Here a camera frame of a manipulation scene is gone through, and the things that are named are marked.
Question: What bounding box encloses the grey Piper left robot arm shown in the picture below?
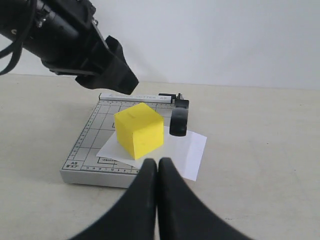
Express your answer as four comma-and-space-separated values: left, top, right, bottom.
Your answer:
0, 0, 139, 95

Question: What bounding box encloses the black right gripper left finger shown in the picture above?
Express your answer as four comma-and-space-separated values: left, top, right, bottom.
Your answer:
72, 158, 158, 240

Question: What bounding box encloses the grey paper cutter base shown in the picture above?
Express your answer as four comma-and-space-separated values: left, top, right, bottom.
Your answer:
60, 93, 189, 188

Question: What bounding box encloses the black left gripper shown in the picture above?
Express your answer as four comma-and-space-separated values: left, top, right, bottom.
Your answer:
29, 0, 139, 95

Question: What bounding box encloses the white paper sheet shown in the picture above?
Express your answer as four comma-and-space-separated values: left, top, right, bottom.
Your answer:
96, 126, 207, 182

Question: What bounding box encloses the yellow foam cube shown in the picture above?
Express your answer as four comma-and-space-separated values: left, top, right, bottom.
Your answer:
114, 102, 165, 160

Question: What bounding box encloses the black cutter blade lever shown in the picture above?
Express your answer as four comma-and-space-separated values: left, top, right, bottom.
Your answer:
158, 93, 190, 137

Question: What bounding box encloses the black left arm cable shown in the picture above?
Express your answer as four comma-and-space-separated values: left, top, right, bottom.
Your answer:
0, 0, 38, 77

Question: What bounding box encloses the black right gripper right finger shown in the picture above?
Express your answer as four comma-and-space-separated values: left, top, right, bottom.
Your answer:
157, 157, 250, 240

